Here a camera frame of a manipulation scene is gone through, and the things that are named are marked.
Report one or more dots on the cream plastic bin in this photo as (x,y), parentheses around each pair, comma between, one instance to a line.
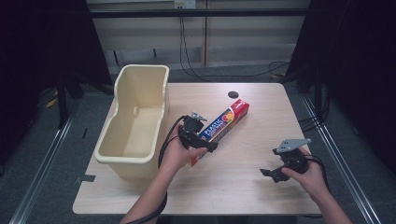
(137,133)

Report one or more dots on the metal floor rail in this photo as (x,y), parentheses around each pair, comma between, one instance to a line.
(342,161)
(40,174)

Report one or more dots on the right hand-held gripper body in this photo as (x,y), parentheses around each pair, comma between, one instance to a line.
(294,160)

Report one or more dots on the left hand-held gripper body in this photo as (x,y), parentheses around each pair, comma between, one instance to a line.
(189,130)

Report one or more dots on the black metal stand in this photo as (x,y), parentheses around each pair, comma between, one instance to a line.
(62,102)

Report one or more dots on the person's left hand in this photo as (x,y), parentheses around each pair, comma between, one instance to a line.
(176,157)

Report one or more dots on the yellow floor tape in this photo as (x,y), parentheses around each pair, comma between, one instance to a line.
(51,102)

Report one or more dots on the dark curtain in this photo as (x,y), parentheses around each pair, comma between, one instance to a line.
(358,62)
(37,46)

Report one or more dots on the black tape strip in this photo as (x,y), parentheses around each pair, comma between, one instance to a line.
(84,178)

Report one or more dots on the red and blue plastic wrap box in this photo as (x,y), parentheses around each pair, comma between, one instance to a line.
(229,118)

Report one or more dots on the black horizontal metal bar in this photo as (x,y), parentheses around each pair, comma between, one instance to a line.
(199,12)

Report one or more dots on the person's right hand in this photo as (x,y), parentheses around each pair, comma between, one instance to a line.
(311,182)

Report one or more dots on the white wall socket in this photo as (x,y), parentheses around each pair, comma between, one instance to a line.
(185,4)

